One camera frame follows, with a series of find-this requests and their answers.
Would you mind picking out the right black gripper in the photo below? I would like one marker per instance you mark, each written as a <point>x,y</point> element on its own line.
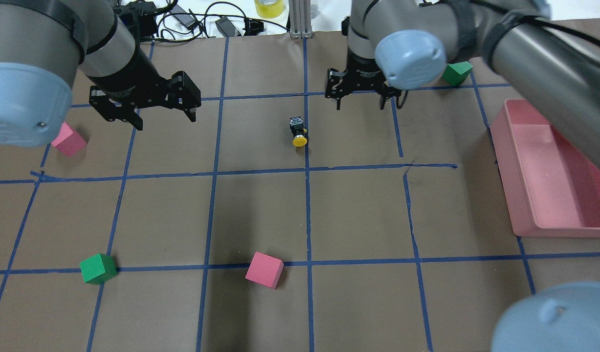
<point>362,72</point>

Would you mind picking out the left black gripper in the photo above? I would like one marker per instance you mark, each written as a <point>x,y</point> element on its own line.
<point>136,70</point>

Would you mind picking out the yellow push button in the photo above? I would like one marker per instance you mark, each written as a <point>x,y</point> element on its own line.
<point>298,131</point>

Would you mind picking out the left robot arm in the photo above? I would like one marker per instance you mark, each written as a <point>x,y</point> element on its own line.
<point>43,45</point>

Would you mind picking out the pink cube near left arm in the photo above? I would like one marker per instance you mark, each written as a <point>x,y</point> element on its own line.
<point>68,141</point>

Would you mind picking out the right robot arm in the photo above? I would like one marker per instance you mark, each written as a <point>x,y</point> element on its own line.
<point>395,46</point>

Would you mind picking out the green cube near bin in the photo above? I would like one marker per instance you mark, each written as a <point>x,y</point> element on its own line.
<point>456,73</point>

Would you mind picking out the black power adapter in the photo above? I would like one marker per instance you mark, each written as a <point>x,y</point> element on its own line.
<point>227,28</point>

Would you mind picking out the yellow tape roll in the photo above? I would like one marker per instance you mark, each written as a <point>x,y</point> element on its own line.
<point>269,9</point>

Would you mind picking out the green cube front left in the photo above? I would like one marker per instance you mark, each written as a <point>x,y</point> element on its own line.
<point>97,269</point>

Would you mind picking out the pink cube centre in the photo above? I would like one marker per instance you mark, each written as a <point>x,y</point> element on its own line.
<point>264,270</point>

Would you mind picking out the pink plastic bin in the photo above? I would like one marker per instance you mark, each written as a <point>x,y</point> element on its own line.
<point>551,189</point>

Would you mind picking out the aluminium frame post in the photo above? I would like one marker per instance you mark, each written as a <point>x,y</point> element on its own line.
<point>300,19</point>

